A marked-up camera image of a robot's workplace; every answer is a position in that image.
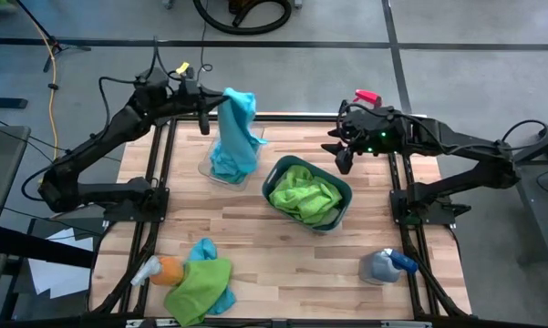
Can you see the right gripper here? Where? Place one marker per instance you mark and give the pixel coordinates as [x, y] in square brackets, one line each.
[369, 127]

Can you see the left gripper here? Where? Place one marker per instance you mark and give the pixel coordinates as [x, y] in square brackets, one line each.
[191, 96]

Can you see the light blue microfiber towel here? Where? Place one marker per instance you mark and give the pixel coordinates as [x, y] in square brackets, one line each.
[203, 250]
[215, 157]
[237, 127]

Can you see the bright green microfiber towel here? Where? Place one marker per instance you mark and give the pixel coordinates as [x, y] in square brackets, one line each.
[196, 291]
[314, 202]
[296, 182]

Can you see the pale green microfiber towel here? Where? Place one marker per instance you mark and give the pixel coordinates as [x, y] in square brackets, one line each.
[333, 218]

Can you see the teal microfiber towel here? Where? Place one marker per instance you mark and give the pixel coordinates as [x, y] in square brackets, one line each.
[230, 177]

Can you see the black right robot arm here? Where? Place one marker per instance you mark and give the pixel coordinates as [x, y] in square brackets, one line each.
[460, 141]

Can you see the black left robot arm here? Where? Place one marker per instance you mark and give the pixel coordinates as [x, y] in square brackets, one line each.
[109, 132]

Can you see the yellow tape tag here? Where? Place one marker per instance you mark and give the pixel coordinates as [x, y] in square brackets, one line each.
[182, 68]

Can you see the clear plastic basket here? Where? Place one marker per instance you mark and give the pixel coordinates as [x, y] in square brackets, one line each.
[203, 170]

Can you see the red trigger spray bottle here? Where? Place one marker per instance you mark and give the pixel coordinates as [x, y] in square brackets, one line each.
[368, 96]

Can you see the dark teal plastic basket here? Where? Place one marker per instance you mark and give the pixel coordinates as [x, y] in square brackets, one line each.
[273, 175]

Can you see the black tripod stand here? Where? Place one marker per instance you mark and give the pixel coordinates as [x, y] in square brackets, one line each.
[59, 47]

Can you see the orange spray bottle white trigger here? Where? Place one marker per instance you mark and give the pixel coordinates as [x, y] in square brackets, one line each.
[166, 272]

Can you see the black floor bar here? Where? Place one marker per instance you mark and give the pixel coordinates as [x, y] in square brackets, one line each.
[4, 102]

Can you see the dark grey equipment stand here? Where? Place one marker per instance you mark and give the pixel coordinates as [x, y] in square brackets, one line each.
[542, 214]

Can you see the white paper sheet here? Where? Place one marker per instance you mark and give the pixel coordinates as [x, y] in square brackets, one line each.
[59, 273]

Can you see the black aluminium table frame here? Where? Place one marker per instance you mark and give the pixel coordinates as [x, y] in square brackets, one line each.
[301, 118]

